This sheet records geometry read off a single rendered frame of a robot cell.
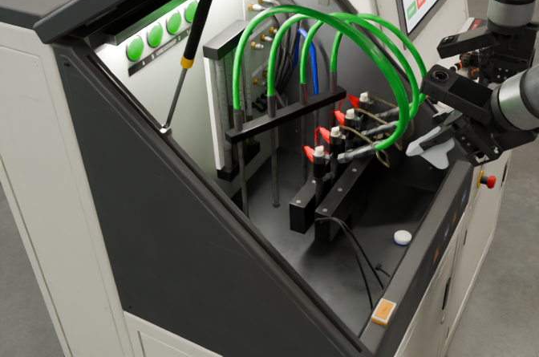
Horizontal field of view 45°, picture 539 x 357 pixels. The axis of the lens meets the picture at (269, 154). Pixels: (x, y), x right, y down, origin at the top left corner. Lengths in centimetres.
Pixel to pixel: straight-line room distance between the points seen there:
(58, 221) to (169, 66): 41
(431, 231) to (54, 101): 81
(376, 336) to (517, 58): 56
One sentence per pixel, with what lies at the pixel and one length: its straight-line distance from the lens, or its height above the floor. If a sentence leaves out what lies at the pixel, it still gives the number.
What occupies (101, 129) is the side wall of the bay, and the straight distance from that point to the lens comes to 116.
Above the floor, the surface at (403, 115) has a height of 125.
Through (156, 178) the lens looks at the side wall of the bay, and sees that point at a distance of 114.
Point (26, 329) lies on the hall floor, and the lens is 267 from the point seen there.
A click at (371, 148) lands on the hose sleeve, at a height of 116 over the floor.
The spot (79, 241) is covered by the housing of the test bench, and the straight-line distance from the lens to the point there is 145.
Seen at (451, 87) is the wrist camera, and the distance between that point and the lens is 96.
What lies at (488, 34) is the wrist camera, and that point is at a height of 139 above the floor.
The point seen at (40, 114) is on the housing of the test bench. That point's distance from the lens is 127.
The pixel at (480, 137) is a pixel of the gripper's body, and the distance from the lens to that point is 97.
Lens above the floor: 192
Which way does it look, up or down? 36 degrees down
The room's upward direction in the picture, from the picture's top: 3 degrees counter-clockwise
